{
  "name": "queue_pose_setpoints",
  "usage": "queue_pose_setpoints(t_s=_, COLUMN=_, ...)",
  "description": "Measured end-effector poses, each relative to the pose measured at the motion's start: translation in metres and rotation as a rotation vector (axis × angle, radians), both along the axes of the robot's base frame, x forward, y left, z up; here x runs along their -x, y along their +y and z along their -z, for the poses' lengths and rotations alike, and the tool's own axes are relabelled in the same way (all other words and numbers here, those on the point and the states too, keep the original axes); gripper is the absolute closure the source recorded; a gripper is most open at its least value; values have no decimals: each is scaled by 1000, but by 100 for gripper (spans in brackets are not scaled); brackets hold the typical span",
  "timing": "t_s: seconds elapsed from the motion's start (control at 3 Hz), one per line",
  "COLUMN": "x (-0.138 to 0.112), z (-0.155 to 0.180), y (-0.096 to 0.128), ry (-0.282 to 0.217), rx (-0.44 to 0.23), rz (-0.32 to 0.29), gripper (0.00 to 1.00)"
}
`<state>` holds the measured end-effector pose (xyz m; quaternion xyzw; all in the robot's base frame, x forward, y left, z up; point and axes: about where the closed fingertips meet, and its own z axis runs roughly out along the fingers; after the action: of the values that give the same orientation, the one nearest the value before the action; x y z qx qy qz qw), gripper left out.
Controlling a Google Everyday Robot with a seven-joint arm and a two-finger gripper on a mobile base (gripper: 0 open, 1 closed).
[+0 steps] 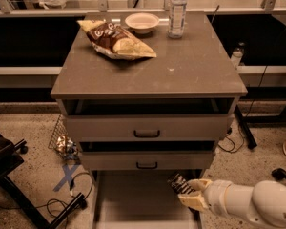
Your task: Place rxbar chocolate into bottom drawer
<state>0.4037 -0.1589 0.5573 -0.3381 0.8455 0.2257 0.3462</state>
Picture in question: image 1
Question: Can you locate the small bottle behind cabinet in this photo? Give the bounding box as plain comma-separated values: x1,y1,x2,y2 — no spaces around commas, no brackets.
231,42,245,68

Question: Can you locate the brown snack chip bag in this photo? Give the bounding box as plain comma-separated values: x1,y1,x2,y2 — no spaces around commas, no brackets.
77,20,157,60

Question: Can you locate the black stand leg right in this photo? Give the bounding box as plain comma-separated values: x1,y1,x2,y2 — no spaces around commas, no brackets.
235,107,257,150

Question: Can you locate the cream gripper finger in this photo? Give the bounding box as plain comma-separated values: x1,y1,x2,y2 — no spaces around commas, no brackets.
188,178,212,191
178,191,209,212

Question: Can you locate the white paper bowl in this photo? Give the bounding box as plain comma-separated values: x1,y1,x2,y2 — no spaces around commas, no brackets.
125,12,159,34

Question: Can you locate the drawer with handle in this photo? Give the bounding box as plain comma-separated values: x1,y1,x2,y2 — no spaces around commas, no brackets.
58,97,235,142
79,141,215,170

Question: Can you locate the wire mesh basket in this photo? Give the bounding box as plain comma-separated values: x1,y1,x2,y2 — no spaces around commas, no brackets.
48,115,67,149

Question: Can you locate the middle drawer with handle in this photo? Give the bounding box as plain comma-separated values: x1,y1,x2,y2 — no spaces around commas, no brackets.
79,141,215,170

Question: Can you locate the crumpled foil wrapper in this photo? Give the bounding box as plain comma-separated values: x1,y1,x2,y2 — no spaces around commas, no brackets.
55,135,78,160

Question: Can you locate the black floor cable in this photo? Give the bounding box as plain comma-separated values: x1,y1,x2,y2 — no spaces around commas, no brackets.
217,65,269,154
0,171,94,219

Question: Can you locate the black floor cable right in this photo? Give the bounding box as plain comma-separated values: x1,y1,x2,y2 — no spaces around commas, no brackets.
217,65,269,154

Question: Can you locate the black floor cable left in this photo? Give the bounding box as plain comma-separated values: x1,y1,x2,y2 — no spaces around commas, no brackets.
0,171,94,219

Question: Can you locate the top drawer with handle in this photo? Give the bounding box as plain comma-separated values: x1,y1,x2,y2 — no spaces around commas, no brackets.
58,97,235,142

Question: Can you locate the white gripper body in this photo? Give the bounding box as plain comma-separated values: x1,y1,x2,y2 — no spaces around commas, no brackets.
203,180,232,217

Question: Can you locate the open bottom drawer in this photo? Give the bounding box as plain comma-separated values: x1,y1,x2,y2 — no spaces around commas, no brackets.
92,170,202,229

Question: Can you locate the clear plastic water bottle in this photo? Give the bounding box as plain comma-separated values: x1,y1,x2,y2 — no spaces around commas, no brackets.
168,0,187,39

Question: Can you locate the black chair leg right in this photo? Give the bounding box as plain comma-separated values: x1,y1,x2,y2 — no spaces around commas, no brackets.
272,168,286,180

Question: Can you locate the black chair base left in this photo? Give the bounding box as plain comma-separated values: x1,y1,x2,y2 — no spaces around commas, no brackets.
0,116,88,229

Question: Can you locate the grey drawer cabinet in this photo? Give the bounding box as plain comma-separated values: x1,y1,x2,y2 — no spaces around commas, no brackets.
50,10,248,180

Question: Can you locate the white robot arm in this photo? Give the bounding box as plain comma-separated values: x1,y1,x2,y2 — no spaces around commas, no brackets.
178,179,286,229

